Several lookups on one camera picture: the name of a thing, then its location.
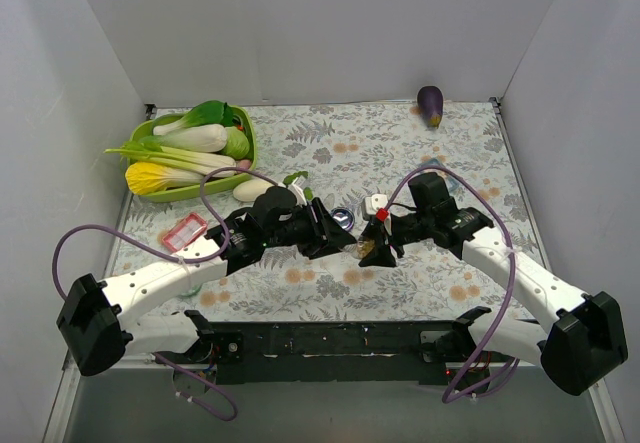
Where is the orange pill bottle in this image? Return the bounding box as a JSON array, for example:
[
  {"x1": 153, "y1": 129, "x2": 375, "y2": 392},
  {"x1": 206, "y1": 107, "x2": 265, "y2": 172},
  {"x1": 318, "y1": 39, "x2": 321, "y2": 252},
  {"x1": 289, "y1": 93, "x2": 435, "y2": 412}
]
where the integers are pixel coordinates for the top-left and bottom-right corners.
[{"x1": 341, "y1": 239, "x2": 375, "y2": 260}]

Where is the blue round pill container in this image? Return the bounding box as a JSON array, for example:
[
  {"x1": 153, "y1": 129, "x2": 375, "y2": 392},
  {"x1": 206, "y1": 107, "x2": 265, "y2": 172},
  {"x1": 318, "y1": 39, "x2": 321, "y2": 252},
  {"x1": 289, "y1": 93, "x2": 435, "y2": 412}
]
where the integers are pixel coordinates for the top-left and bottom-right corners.
[{"x1": 330, "y1": 207, "x2": 355, "y2": 231}]

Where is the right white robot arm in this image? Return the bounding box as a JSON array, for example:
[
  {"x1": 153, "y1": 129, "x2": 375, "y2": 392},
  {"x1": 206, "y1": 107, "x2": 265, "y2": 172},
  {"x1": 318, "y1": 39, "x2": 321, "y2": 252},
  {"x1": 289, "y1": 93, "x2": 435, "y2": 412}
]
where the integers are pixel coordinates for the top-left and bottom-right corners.
[{"x1": 356, "y1": 172, "x2": 628, "y2": 396}]

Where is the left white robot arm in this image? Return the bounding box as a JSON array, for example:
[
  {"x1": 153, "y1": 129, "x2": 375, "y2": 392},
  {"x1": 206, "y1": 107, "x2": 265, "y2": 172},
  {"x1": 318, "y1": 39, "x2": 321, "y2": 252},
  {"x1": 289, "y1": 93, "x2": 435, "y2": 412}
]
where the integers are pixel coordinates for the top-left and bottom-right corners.
[{"x1": 56, "y1": 186, "x2": 356, "y2": 376}]

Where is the blue rectangular pill box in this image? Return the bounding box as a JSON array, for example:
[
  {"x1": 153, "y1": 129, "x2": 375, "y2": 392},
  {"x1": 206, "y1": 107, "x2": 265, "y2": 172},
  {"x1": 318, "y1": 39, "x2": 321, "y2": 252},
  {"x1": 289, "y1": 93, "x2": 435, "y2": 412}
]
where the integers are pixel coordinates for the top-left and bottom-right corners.
[{"x1": 421, "y1": 158, "x2": 459, "y2": 194}]

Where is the white toy radish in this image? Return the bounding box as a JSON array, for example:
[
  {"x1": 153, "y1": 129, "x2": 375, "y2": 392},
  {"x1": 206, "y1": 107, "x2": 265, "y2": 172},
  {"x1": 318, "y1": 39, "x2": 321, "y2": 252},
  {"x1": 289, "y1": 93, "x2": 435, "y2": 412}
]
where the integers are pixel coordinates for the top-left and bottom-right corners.
[{"x1": 233, "y1": 171, "x2": 314, "y2": 203}]

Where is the floral table mat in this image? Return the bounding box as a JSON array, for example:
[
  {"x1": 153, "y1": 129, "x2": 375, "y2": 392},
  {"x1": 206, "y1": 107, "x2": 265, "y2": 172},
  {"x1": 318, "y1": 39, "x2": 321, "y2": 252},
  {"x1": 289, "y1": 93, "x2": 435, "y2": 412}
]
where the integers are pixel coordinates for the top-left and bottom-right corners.
[{"x1": 97, "y1": 101, "x2": 562, "y2": 324}]

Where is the green toy cabbage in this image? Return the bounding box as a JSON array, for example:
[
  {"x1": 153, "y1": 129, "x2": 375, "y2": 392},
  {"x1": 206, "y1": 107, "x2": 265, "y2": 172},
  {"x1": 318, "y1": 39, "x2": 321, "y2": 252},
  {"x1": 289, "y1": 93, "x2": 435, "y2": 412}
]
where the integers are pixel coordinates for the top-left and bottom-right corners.
[{"x1": 220, "y1": 127, "x2": 250, "y2": 160}]

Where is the green round pill container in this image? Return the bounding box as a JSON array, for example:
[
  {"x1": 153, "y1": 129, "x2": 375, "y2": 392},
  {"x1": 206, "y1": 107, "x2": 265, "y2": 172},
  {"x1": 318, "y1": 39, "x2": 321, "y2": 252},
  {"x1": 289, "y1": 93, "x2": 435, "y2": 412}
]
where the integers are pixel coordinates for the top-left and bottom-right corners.
[{"x1": 178, "y1": 284, "x2": 202, "y2": 299}]

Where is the purple toy eggplant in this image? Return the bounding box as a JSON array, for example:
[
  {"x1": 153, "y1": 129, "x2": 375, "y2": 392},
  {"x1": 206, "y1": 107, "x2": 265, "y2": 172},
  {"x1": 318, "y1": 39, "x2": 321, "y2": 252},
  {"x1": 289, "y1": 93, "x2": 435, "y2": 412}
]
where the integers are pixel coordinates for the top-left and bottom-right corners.
[{"x1": 416, "y1": 86, "x2": 444, "y2": 128}]

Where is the pink rectangular pill box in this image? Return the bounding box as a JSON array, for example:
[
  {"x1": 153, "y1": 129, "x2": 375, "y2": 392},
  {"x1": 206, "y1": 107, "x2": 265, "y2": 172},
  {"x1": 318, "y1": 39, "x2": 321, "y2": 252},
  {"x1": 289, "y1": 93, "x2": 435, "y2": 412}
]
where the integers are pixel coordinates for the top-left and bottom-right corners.
[{"x1": 160, "y1": 213, "x2": 207, "y2": 253}]

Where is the green toy celery stalk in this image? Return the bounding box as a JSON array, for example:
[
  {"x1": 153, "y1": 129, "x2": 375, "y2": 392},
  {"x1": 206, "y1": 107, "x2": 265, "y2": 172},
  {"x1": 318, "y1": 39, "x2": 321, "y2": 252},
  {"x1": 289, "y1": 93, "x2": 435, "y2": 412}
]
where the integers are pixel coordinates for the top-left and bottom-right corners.
[{"x1": 105, "y1": 141, "x2": 237, "y2": 178}]

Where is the white toy bok choy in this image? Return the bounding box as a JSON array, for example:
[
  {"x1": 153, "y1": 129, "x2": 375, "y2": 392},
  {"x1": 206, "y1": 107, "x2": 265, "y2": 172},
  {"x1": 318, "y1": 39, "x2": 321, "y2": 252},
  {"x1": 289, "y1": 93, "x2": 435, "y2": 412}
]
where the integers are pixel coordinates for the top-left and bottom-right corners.
[{"x1": 138, "y1": 100, "x2": 233, "y2": 153}]

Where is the green vegetable basket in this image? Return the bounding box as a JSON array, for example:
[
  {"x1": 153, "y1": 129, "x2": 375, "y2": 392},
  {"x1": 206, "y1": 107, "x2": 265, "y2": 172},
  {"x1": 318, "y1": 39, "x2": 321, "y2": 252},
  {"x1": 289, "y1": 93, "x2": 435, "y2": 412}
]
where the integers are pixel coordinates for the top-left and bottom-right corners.
[{"x1": 123, "y1": 100, "x2": 258, "y2": 203}]

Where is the yellow toy napa cabbage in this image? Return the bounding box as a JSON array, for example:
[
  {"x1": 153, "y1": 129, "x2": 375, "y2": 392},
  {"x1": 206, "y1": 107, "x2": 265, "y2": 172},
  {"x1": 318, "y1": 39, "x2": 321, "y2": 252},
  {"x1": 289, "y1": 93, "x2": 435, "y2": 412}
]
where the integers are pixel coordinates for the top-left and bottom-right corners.
[{"x1": 125, "y1": 162, "x2": 203, "y2": 195}]

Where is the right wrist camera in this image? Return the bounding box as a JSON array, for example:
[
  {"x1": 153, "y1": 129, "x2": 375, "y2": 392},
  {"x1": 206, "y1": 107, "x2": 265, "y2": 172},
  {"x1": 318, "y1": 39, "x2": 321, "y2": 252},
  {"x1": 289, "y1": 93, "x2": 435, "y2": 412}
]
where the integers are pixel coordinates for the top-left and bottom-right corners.
[{"x1": 361, "y1": 194, "x2": 392, "y2": 235}]

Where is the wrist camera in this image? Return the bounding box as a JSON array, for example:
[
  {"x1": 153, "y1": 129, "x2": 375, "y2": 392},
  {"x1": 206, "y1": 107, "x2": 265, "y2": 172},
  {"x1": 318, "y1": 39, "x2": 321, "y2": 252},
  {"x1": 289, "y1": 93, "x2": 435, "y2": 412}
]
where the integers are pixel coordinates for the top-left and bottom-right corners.
[
  {"x1": 287, "y1": 183, "x2": 307, "y2": 207},
  {"x1": 361, "y1": 194, "x2": 392, "y2": 235}
]

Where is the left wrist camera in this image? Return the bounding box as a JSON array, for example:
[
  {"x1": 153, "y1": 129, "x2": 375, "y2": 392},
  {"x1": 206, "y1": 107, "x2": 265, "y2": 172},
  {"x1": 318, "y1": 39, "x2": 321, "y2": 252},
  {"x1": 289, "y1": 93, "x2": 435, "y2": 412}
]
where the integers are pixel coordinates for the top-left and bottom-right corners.
[{"x1": 287, "y1": 183, "x2": 307, "y2": 207}]

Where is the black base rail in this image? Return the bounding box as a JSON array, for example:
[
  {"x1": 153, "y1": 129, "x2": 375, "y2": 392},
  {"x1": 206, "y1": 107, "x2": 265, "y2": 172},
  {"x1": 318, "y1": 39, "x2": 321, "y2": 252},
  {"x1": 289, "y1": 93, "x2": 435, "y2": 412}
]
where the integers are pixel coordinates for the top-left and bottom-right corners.
[{"x1": 64, "y1": 320, "x2": 601, "y2": 387}]

